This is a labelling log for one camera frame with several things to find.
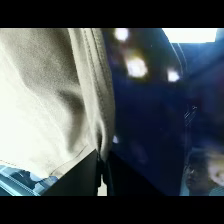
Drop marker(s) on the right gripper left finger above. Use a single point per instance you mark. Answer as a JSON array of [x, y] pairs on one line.
[[80, 181]]

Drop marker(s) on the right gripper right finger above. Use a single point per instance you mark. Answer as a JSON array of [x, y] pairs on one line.
[[133, 181]]

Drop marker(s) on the beige garment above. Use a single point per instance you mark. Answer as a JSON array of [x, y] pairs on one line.
[[46, 100]]

